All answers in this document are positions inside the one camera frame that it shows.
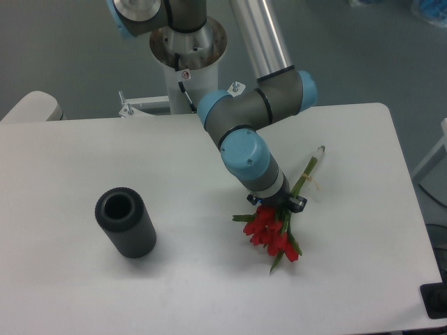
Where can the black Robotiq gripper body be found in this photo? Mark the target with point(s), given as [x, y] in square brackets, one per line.
[277, 193]

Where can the white furniture at right edge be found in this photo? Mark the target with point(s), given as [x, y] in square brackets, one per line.
[433, 157]

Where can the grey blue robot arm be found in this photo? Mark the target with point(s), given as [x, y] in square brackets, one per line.
[233, 117]

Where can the red tulip bouquet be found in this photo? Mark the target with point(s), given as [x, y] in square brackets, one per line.
[270, 227]

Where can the black ribbed cylindrical vase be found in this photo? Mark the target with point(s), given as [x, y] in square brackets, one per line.
[122, 215]

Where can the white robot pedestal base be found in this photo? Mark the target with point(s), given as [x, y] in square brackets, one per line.
[190, 63]

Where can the white chair armrest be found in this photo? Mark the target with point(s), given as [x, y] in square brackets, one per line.
[36, 106]

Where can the black device at table corner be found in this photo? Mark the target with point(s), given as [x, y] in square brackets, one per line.
[434, 299]

